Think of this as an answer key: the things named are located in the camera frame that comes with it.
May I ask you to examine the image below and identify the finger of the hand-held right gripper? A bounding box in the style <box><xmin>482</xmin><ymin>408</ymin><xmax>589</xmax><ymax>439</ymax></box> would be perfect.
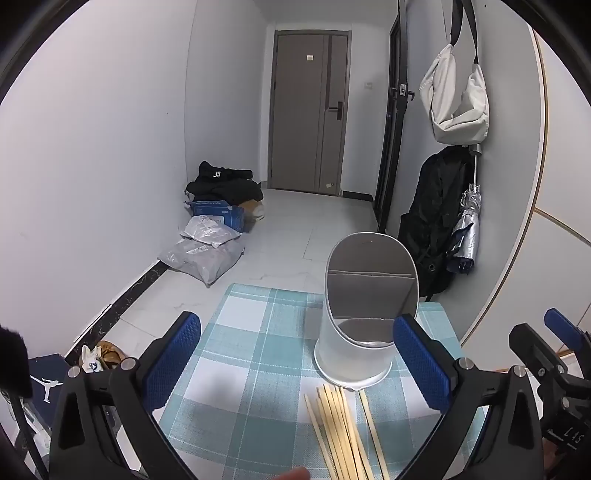
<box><xmin>509</xmin><ymin>324</ymin><xmax>568</xmax><ymax>398</ymax></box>
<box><xmin>544</xmin><ymin>308</ymin><xmax>591</xmax><ymax>358</ymax></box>

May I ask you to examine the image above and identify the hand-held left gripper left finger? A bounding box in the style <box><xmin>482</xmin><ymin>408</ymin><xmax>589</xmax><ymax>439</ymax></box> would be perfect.
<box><xmin>48</xmin><ymin>311</ymin><xmax>202</xmax><ymax>480</ymax></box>

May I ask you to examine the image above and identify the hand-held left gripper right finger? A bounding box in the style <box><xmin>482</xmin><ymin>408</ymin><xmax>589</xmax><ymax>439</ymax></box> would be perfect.
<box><xmin>392</xmin><ymin>314</ymin><xmax>543</xmax><ymax>480</ymax></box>

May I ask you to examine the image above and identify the white utensil holder grey insert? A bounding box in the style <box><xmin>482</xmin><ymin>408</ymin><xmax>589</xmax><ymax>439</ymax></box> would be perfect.
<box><xmin>314</xmin><ymin>232</ymin><xmax>420</xmax><ymax>392</ymax></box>

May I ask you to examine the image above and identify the bundle of wooden chopsticks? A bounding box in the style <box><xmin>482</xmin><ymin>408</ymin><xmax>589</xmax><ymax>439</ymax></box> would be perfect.
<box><xmin>304</xmin><ymin>384</ymin><xmax>391</xmax><ymax>480</ymax></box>

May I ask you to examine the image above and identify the white shoulder bag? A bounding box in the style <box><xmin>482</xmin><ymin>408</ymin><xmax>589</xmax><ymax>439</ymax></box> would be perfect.
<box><xmin>419</xmin><ymin>0</ymin><xmax>490</xmax><ymax>145</ymax></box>

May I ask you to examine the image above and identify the brown crumpled item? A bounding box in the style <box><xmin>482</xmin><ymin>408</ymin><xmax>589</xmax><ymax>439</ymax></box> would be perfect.
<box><xmin>95</xmin><ymin>340</ymin><xmax>127</xmax><ymax>370</ymax></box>

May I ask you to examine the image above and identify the white plastic bag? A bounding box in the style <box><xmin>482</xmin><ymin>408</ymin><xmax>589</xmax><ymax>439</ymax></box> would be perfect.
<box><xmin>81</xmin><ymin>345</ymin><xmax>105</xmax><ymax>374</ymax></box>

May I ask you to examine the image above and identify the teal plaid tablecloth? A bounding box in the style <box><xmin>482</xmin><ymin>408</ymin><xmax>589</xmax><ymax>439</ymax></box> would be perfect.
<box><xmin>157</xmin><ymin>282</ymin><xmax>485</xmax><ymax>480</ymax></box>

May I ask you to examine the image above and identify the grey plastic parcel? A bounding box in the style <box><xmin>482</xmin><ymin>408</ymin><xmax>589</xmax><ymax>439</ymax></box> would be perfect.
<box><xmin>158</xmin><ymin>237</ymin><xmax>245</xmax><ymax>288</ymax></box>

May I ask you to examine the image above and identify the dark blue shoe box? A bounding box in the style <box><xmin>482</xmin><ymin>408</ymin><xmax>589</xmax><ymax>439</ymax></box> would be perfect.
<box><xmin>28</xmin><ymin>353</ymin><xmax>70</xmax><ymax>404</ymax></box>

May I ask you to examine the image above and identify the white plastic parcel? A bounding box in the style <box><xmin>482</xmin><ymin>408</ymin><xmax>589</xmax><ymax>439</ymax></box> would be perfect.
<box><xmin>179</xmin><ymin>215</ymin><xmax>242</xmax><ymax>250</ymax></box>

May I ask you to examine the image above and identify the silver folding umbrella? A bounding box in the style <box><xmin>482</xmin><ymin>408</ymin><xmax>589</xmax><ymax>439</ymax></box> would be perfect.
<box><xmin>445</xmin><ymin>143</ymin><xmax>483</xmax><ymax>274</ymax></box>

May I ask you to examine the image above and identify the white cabinet gold trim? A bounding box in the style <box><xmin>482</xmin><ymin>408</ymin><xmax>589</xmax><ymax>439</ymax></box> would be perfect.
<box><xmin>462</xmin><ymin>23</ymin><xmax>591</xmax><ymax>370</ymax></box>

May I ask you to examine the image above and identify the black backpack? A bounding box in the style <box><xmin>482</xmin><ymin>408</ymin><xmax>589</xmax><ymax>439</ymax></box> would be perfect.
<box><xmin>398</xmin><ymin>145</ymin><xmax>476</xmax><ymax>301</ymax></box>

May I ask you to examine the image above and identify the blue cardboard box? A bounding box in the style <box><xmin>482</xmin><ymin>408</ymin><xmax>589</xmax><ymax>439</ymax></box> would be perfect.
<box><xmin>189</xmin><ymin>199</ymin><xmax>245</xmax><ymax>233</ymax></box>

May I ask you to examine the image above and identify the black fuzzy object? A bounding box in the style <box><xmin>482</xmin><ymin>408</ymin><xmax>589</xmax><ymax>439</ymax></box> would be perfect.
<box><xmin>0</xmin><ymin>325</ymin><xmax>34</xmax><ymax>400</ymax></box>

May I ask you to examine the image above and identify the brown paper bag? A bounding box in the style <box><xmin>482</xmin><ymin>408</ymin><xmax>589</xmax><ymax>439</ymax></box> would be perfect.
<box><xmin>240</xmin><ymin>198</ymin><xmax>266</xmax><ymax>220</ymax></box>

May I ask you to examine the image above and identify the black clothing pile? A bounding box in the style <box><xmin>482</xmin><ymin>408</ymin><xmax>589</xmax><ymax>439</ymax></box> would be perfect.
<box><xmin>185</xmin><ymin>161</ymin><xmax>264</xmax><ymax>206</ymax></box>

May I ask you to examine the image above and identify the black side door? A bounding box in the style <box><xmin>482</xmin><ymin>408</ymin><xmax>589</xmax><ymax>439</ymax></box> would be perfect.
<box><xmin>374</xmin><ymin>9</ymin><xmax>416</xmax><ymax>232</ymax></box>

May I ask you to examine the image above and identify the grey-brown room door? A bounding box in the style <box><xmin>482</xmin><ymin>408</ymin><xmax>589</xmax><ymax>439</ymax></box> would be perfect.
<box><xmin>269</xmin><ymin>30</ymin><xmax>350</xmax><ymax>197</ymax></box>

